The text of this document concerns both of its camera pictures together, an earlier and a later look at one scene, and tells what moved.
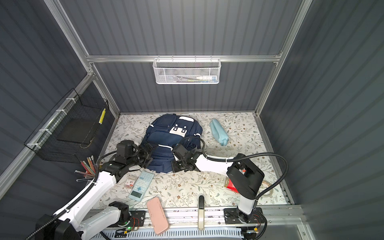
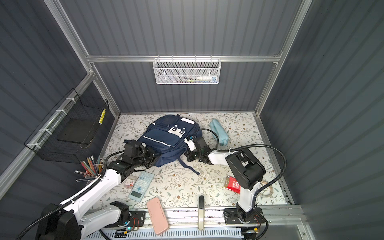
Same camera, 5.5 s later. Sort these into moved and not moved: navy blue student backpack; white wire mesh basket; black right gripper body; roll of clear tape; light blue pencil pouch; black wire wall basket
Moved: black right gripper body; navy blue student backpack
Not moved: black wire wall basket; roll of clear tape; white wire mesh basket; light blue pencil pouch
